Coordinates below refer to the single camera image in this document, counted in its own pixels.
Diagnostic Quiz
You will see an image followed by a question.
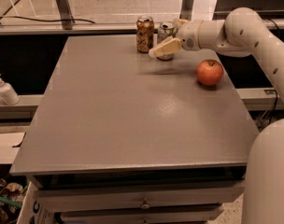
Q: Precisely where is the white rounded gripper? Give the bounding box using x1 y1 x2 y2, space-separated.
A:
149 19 203 58

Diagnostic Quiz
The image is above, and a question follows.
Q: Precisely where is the white green 7up can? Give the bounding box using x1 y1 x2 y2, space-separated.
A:
156 21 178 62

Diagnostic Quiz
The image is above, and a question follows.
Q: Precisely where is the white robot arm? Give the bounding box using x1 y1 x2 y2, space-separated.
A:
149 7 284 224

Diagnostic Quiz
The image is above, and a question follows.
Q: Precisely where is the orange brown soda can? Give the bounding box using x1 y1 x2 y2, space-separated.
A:
136 15 154 53

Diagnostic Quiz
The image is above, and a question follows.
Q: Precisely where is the red apple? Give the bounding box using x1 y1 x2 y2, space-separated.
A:
195 60 223 86

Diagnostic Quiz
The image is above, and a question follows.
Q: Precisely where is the white pump lotion bottle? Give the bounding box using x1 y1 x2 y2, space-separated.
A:
0 75 20 105

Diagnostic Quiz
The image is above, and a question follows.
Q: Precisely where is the grey lower drawer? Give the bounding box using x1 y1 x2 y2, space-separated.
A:
61 204 223 224

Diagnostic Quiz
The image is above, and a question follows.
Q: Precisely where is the grey drawer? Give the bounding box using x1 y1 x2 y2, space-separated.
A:
35 180 245 212
61 204 223 224

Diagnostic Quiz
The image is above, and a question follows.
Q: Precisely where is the grey upper drawer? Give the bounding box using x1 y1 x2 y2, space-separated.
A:
35 180 245 212

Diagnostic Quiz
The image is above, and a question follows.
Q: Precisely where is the white cardboard box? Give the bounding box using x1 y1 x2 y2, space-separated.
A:
17 182 54 224

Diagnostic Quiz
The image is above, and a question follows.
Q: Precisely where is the right metal railing post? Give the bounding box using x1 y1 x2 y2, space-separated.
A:
179 0 194 21

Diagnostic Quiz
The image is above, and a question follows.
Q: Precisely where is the metal railing post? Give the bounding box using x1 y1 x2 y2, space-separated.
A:
179 0 194 21
55 0 74 30

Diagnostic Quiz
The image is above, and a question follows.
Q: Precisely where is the left metal railing post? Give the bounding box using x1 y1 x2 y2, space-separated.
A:
55 0 74 30

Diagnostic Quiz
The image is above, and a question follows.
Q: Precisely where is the black cable behind table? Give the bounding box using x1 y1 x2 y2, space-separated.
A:
0 14 96 26

